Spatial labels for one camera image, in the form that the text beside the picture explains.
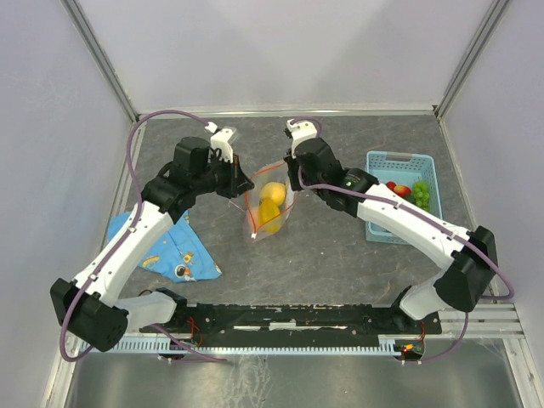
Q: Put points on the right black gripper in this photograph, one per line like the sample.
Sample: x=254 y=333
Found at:
x=292 y=163

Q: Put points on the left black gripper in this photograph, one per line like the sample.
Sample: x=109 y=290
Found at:
x=238 y=182

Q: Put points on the clear zip top bag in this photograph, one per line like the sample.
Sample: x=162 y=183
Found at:
x=275 y=172

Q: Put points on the yellow lemon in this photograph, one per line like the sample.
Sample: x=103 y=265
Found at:
x=274 y=191

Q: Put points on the yellow star fruit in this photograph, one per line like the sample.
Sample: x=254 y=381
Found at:
x=269 y=216

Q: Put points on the light blue plastic basket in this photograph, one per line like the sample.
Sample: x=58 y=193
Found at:
x=406 y=169

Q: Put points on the green grapes bunch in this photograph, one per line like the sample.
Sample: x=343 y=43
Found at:
x=421 y=194

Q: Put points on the orange peach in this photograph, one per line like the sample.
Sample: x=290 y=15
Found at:
x=254 y=214

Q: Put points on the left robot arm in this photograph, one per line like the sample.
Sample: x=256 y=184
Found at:
x=89 y=306

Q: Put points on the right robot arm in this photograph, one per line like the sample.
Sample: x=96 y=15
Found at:
x=466 y=258

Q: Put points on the blue patterned cloth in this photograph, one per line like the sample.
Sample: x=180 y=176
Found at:
x=180 y=256

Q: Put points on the red yellow strawberry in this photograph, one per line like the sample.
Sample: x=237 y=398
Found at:
x=402 y=190

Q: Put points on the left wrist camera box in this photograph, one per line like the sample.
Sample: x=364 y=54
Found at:
x=221 y=141

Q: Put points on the aluminium frame back rail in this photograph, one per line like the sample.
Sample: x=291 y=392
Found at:
x=313 y=113

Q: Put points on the aluminium frame left post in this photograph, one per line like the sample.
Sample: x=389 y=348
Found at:
x=76 y=13

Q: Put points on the aluminium frame post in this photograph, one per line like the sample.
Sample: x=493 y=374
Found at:
x=76 y=13
x=475 y=48

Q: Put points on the aluminium frame right post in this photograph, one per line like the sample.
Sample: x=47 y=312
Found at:
x=475 y=48

